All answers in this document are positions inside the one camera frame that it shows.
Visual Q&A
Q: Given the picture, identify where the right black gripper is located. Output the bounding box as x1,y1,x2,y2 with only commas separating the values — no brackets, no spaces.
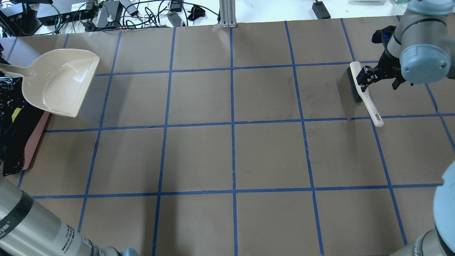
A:
360,53,406,90

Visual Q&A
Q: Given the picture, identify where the beige hand brush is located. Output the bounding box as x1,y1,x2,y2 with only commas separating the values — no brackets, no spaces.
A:
347,62,384,127

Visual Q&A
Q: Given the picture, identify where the beige dustpan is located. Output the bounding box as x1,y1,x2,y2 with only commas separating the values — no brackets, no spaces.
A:
1,49,100,118

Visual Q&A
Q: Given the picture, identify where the yellow green sponge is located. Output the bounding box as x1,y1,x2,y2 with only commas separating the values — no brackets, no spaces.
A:
11,108,22,123

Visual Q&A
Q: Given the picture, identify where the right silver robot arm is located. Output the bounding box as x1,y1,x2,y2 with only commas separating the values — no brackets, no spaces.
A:
347,0,455,256

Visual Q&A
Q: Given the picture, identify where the black trash bag bin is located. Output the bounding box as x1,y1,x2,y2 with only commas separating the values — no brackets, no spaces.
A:
0,71,50,177

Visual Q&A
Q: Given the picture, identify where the black power adapter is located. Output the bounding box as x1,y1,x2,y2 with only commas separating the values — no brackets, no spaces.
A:
311,0,331,20

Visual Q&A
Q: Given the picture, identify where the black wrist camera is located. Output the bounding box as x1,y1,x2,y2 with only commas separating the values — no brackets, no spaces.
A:
371,26,396,46

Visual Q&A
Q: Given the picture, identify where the aluminium frame post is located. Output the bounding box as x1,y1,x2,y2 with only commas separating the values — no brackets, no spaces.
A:
219,0,237,28

